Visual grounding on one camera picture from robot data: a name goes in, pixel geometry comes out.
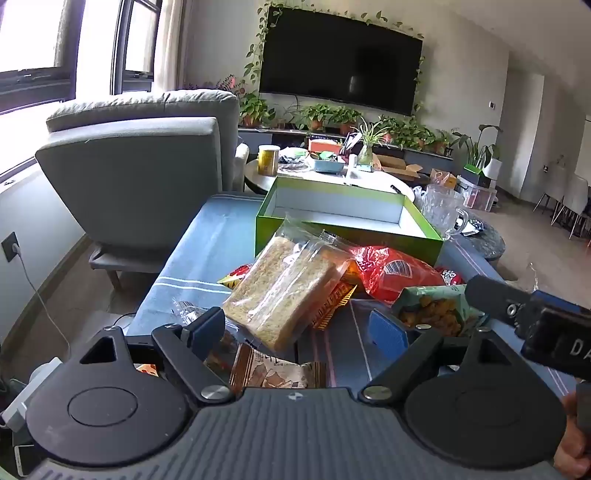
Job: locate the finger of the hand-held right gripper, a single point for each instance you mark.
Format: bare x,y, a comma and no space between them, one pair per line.
491,295

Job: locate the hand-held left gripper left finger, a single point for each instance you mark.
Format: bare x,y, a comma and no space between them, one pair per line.
203,330

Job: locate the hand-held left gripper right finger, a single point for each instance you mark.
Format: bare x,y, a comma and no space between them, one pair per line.
388,330

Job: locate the small red snack packet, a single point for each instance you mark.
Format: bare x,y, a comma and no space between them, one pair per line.
450,276

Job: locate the green snack packet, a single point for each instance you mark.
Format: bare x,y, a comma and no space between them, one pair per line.
434,295

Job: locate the large red snack bag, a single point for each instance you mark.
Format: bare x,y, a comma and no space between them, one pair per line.
397,272

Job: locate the red and yellow snack packet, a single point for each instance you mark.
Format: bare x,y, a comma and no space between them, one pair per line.
235,277

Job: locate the clear bread packet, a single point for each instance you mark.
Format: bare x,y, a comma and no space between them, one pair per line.
277,295

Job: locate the brown snack packet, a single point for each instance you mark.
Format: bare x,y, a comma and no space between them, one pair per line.
272,374

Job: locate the green cardboard box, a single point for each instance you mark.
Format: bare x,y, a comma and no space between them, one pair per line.
341,205

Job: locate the person's right hand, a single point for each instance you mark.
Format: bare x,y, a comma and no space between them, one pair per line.
575,447

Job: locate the clear plastic wrap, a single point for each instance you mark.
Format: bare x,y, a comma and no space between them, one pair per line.
533,274

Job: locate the dark marble side table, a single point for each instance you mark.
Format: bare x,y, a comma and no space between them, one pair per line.
480,242

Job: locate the clear storage box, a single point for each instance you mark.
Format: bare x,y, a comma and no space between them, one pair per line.
480,197

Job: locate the clear glass mug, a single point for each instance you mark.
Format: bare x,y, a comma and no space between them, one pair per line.
441,207

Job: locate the green and white box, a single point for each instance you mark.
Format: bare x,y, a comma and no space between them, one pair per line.
475,175

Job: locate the white dining chair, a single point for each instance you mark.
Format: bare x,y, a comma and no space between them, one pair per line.
577,196
551,184

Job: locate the orange paper bag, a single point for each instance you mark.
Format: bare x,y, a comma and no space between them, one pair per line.
443,179

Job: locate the large-leaf plant in white pot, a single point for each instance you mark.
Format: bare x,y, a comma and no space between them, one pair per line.
491,168

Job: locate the round white table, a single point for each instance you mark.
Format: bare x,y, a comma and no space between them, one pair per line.
378,180

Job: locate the open cardboard box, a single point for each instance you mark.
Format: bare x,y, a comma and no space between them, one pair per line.
397,167

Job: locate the green potted plant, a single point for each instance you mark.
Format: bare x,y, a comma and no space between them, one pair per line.
316,114
253,108
441,141
406,131
345,116

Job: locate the grey armchair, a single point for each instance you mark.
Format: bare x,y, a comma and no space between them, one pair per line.
138,175

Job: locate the white cushion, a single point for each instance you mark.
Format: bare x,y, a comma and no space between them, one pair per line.
241,166

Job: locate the blue plastic basket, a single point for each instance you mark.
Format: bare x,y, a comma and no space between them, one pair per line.
325,165

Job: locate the spider plant in glass vase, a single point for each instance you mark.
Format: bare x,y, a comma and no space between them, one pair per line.
366,154

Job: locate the yellow can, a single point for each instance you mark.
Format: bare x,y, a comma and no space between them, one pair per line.
268,161

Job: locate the white power strip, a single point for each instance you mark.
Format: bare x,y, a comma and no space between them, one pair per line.
32,392

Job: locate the orange tissue box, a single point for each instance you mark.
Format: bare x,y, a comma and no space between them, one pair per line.
325,146

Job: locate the black television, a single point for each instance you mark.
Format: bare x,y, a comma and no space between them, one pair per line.
341,60

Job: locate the dark framed window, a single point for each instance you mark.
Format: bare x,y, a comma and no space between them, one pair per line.
69,85

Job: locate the beige curtain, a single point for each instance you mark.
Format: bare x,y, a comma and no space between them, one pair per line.
171,41

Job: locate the wall socket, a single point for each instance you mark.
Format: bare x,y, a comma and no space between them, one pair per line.
10,247

